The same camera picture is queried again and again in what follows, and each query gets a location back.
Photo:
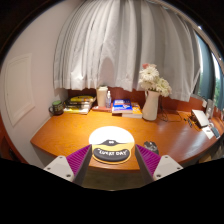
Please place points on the cream lidded tumbler cup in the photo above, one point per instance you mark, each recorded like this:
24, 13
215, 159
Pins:
101, 96

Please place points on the white pleated curtain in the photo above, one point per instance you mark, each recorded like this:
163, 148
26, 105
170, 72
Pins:
126, 43

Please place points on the blue cover book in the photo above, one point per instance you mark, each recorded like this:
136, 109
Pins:
121, 106

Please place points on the white flat device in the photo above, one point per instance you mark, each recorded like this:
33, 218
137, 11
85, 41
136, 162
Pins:
201, 117

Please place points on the white flower bouquet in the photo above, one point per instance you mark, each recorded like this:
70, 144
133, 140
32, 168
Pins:
151, 76

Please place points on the white paper sheet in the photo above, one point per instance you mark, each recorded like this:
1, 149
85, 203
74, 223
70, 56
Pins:
208, 132

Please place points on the yellow cover book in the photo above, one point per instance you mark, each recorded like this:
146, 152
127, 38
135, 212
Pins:
82, 98

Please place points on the dark red book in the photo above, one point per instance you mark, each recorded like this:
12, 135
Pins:
100, 109

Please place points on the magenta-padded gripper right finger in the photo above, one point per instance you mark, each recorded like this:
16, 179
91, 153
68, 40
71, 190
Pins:
166, 165

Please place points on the black spine book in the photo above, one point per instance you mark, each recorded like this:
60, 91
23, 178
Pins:
77, 103
76, 107

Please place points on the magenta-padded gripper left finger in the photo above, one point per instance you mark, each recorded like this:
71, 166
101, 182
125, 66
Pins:
60, 166

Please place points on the dark green mug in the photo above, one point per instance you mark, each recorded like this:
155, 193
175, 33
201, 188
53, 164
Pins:
57, 107

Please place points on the dark teal curtain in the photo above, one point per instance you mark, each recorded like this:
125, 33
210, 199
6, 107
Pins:
205, 70

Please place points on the round white yellow mouse pad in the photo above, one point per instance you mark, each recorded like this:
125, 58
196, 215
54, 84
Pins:
110, 136

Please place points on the yellow white spine book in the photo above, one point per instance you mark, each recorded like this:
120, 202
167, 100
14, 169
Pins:
75, 111

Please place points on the cream ceramic jug vase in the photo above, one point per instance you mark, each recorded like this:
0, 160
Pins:
151, 108

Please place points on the orange cover book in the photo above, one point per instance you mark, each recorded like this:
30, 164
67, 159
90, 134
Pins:
136, 110

